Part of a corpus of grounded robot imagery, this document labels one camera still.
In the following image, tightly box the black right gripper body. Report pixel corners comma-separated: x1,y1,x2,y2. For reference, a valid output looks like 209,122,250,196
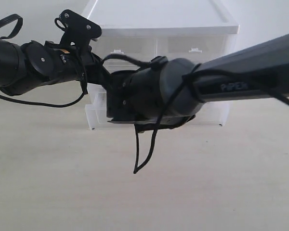
106,68,188,132

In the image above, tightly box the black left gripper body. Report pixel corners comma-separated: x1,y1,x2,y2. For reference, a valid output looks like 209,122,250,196
44,41,96,84

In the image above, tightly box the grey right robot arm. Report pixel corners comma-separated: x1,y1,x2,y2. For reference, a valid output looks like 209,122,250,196
106,34,289,132

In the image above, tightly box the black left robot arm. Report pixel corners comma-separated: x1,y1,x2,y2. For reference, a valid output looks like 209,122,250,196
0,39,110,96

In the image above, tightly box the white plastic drawer cabinet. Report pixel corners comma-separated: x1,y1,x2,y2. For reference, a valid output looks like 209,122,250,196
81,0,240,130

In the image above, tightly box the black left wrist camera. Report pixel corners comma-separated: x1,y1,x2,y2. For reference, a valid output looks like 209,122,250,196
54,9,102,49

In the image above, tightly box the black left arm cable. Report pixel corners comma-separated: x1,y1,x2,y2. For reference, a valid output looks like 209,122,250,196
0,13,90,108

